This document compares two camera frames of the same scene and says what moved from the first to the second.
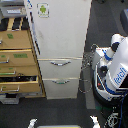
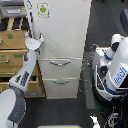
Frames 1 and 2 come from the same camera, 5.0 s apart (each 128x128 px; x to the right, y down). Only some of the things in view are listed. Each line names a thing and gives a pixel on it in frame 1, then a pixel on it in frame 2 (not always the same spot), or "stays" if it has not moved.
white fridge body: x=60 y=29 stays
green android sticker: x=43 y=9 stays
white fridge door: x=59 y=27 stays
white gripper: x=95 y=121 → x=32 y=43
